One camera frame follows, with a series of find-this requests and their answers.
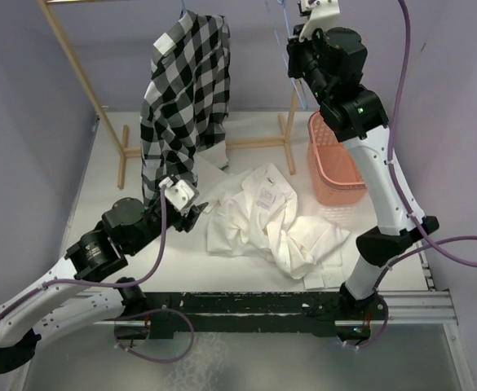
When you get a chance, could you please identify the light blue wire hanger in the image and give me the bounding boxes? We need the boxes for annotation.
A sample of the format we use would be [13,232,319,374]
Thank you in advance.
[264,1,309,110]

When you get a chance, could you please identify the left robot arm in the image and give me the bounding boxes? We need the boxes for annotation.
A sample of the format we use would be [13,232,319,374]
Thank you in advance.
[0,196,205,375]

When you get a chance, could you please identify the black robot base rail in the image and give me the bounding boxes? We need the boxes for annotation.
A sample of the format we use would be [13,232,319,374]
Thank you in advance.
[97,289,390,340]

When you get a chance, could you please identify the pink plastic laundry basket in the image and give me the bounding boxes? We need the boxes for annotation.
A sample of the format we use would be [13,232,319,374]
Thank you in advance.
[307,112,367,206]

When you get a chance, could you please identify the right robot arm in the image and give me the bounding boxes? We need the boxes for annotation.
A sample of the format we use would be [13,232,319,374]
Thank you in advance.
[286,24,439,310]

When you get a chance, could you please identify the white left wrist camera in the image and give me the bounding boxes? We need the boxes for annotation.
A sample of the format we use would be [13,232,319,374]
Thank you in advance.
[159,177,199,216]

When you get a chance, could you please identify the black white checkered shirt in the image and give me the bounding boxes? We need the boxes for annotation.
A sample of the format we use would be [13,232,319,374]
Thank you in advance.
[140,11,231,207]

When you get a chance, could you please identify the wooden clothes rack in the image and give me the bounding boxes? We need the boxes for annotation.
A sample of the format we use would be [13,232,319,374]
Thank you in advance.
[36,0,320,190]

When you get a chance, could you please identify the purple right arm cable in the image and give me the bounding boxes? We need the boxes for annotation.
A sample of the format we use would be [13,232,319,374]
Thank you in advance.
[368,0,477,294]

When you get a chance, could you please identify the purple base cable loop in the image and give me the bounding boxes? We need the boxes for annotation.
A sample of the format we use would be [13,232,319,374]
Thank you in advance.
[113,305,196,363]

